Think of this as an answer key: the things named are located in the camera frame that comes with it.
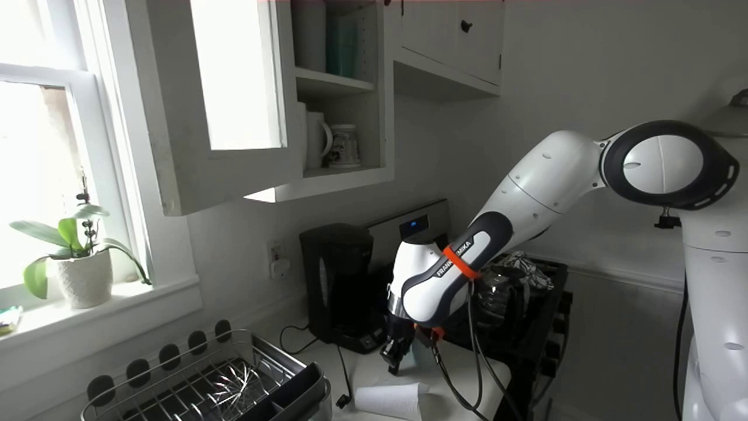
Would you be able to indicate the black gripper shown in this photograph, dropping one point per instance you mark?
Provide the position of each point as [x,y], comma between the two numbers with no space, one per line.
[402,331]

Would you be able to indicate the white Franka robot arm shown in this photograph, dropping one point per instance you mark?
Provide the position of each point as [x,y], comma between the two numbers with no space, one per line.
[539,189]

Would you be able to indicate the stainless steel drying rack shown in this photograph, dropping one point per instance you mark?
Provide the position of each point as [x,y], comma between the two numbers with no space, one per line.
[219,381]

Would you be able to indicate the orange wrist clip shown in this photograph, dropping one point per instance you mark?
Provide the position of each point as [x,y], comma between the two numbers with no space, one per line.
[435,331]

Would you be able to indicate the black coffee maker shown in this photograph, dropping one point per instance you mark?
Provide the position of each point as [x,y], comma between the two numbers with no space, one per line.
[339,289]

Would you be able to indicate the glass coffee carafe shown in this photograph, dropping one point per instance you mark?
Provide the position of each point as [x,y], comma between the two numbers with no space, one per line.
[511,294]

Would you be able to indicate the patterned white mug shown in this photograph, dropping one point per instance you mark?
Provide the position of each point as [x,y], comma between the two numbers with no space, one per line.
[344,145]

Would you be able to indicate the plain white mug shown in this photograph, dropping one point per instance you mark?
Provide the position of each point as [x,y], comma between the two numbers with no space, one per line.
[316,141]

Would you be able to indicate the teal tumbler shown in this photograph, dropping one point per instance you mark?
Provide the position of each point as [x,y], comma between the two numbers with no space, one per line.
[355,43]

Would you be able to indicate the green potted plant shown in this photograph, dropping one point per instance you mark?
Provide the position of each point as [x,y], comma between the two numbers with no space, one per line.
[74,259]

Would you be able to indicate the small glass dish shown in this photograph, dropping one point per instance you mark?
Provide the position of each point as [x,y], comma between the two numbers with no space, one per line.
[10,319]

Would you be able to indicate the white wall outlet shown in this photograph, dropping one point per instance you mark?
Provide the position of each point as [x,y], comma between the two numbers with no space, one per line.
[279,261]

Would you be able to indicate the white wall cabinet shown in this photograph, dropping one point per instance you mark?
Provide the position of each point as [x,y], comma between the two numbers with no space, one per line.
[235,101]

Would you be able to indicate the white window frame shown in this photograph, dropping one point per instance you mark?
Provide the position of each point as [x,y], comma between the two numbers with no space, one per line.
[117,235]

